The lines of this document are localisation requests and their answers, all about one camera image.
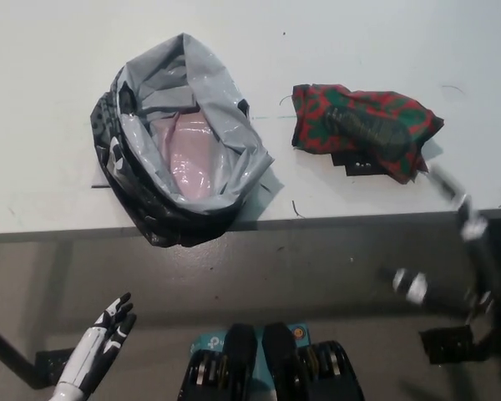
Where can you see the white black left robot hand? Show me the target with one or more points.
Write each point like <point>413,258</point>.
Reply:
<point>87,355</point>

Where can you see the black plastic bag grey inside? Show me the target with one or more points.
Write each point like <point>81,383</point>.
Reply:
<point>234,104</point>

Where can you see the red green patterned garment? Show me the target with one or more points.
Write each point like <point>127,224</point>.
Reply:
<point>359,121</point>

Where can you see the black ribbed robot body block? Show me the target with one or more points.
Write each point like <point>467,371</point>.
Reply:
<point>234,367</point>
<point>288,367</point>

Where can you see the pink plastic packet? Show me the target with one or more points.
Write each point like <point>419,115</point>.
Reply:
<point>188,167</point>

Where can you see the black tape patch on table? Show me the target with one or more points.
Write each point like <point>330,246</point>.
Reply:
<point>355,165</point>

